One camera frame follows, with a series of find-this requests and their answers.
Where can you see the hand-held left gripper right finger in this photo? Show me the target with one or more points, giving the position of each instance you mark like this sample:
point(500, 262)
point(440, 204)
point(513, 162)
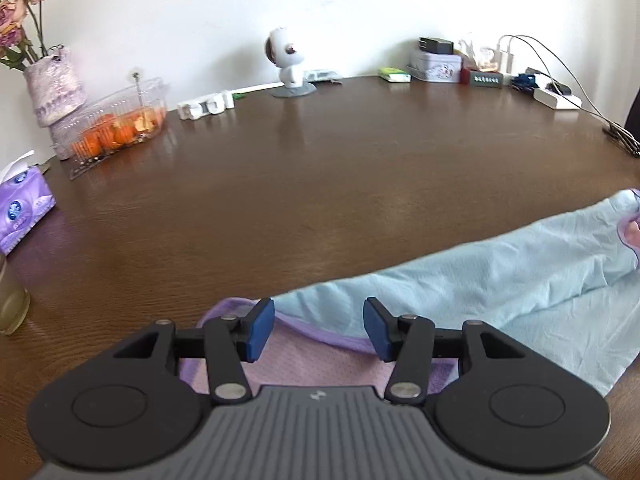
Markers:
point(377, 330)

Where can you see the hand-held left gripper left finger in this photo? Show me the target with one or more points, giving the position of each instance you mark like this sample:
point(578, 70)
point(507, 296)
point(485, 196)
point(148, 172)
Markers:
point(260, 330)

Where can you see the pink blue mesh underwear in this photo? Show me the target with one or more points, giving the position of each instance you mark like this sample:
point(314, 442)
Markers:
point(475, 280)

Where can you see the white plastic clip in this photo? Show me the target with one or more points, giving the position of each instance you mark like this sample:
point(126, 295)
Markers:
point(205, 106)

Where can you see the clear drinking glass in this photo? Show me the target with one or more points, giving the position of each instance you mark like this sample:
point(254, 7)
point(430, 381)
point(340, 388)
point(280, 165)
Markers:
point(12, 305)

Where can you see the clear plastic fruit container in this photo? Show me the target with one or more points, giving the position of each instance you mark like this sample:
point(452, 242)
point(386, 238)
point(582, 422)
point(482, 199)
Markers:
point(110, 130)

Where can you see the small green box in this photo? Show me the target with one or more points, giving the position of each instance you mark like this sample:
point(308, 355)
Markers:
point(394, 75)

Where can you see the small white rectangular device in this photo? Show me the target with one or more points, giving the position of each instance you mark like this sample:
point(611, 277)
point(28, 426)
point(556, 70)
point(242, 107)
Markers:
point(322, 75)

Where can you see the purple tissue pack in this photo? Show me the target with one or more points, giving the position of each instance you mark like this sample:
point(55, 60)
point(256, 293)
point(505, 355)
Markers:
point(22, 210)

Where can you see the printed tin box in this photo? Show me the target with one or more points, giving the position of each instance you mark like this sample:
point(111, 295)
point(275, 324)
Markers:
point(435, 66)

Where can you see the dark green tissue box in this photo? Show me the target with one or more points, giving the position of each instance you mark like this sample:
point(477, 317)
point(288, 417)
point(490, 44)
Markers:
point(485, 79)

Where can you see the white robot figurine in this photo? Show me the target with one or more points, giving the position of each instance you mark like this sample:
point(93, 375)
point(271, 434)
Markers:
point(285, 55)

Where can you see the plastic fruit pick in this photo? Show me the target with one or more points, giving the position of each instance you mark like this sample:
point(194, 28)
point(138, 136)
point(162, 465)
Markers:
point(136, 77)

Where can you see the small blue gadget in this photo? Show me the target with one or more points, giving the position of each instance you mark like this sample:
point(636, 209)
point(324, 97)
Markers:
point(524, 81)

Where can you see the black charger block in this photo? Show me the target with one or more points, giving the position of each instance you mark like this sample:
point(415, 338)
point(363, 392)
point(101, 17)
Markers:
point(436, 45)

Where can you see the orange snack packet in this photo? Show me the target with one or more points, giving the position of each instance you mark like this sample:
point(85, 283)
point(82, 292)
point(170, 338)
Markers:
point(487, 59)

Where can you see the white plug adapter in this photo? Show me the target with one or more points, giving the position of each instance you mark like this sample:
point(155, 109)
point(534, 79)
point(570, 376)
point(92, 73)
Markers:
point(500, 60)
point(510, 61)

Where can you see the black plug adapter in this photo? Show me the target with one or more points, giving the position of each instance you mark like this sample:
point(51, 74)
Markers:
point(560, 87)

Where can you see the pink textured vase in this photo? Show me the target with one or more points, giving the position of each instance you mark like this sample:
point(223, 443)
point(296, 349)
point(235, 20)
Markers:
point(52, 87)

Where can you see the white power strip with chargers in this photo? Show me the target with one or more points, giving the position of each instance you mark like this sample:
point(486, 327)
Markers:
point(525, 36)

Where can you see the black chair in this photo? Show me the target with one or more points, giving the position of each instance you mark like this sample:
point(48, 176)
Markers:
point(634, 115)

